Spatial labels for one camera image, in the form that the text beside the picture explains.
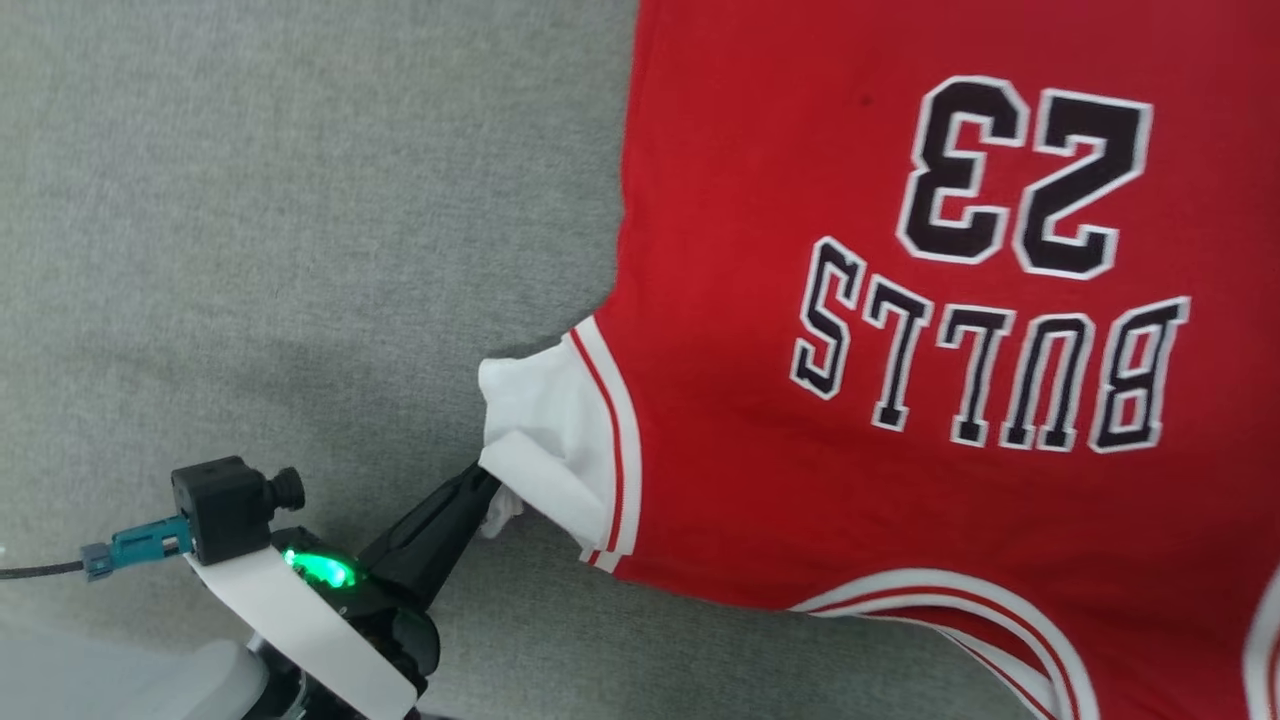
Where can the black white-banded left gripper body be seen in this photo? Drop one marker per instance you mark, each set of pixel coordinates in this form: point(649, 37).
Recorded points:
point(320, 620)

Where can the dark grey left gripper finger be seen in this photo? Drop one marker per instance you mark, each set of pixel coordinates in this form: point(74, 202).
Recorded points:
point(458, 560)
point(425, 535)

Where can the red Bulls 23 jersey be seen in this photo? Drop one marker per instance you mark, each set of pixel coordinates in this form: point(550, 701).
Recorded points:
point(800, 150)

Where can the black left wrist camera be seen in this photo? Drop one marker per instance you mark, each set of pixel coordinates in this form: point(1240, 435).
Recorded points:
point(225, 505)

